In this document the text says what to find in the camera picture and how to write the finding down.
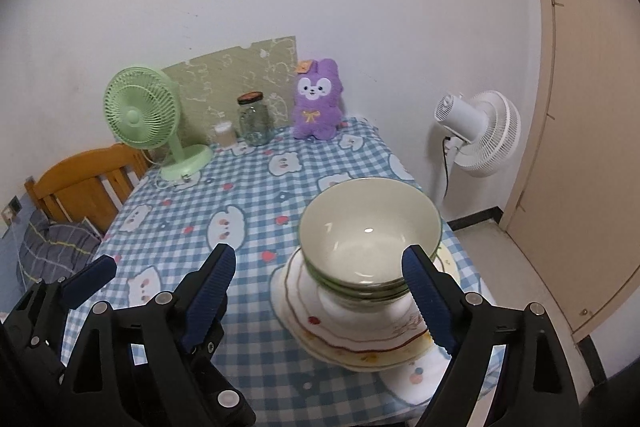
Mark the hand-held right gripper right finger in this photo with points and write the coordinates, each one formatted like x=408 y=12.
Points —
x=430 y=302

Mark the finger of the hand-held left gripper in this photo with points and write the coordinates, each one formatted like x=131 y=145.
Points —
x=225 y=387
x=92 y=277

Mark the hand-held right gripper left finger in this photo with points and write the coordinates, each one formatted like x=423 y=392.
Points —
x=210 y=302

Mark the floral ceramic bowl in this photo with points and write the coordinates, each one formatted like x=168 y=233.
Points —
x=365 y=217
x=350 y=307
x=360 y=288

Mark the cream plate with yellow flowers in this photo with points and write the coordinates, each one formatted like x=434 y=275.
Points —
x=370 y=367
x=380 y=355

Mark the grey plaid pillow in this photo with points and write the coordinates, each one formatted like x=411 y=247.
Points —
x=55 y=247

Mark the blue checked tablecloth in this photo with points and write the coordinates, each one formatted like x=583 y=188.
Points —
x=190 y=207

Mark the orange wooden headboard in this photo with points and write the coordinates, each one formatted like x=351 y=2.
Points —
x=75 y=177

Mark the cotton swab container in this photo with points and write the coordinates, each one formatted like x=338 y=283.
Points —
x=224 y=137

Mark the green desk fan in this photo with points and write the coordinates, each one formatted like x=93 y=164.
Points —
x=135 y=107

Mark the white standing fan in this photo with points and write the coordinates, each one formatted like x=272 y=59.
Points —
x=492 y=132

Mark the glass jar with dark lid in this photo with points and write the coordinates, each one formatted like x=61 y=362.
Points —
x=255 y=122

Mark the beige door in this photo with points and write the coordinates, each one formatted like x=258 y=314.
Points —
x=590 y=157

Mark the purple plush bunny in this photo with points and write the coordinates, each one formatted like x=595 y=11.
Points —
x=315 y=107

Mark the green printed mat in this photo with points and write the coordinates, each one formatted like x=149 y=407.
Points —
x=215 y=77

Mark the wall socket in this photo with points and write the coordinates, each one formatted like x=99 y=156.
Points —
x=12 y=209

